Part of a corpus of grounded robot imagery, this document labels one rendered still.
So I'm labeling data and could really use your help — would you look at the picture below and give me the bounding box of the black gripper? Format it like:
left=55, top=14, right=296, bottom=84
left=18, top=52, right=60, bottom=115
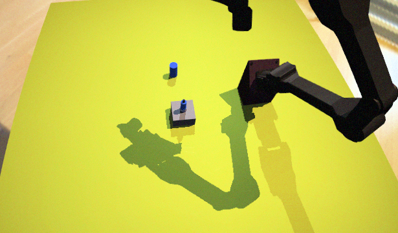
left=211, top=0, right=252, bottom=32

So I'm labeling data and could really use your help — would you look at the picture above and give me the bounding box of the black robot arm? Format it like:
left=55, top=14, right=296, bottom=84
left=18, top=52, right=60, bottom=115
left=256, top=0, right=398, bottom=143

